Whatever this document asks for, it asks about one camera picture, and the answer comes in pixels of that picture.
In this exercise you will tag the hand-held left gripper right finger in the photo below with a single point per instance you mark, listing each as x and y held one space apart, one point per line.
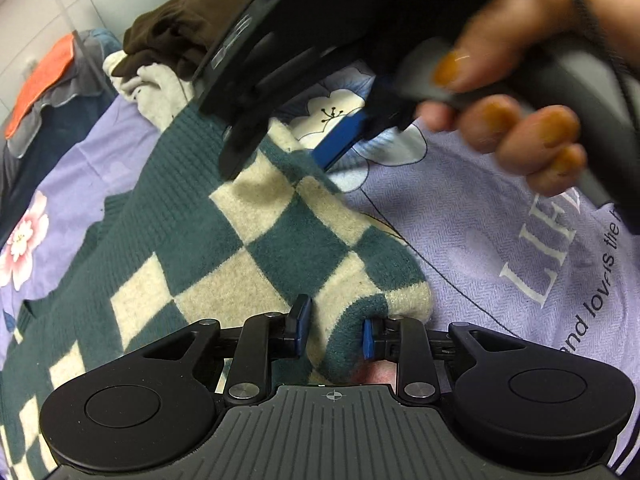
368 338

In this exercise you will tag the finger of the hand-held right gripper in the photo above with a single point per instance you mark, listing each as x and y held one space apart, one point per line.
340 140
242 152

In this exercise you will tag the orange cloth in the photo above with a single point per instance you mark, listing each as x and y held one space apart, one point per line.
42 80

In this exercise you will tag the cream garment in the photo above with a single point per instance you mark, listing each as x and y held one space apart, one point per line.
155 90

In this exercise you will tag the purple floral bedsheet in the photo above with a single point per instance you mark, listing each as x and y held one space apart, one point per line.
475 240

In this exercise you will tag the green cream checkered sweater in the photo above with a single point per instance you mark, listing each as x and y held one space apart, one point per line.
175 210

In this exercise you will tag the brown garment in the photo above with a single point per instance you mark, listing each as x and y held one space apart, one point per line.
175 30

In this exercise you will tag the person's right hand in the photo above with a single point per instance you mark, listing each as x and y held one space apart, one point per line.
515 20

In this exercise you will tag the grey scalloped cloth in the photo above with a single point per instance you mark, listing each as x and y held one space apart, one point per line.
75 85

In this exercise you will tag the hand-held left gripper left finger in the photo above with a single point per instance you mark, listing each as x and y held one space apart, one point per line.
303 325

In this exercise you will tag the grey blue garment pile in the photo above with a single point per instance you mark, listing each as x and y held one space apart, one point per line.
35 170

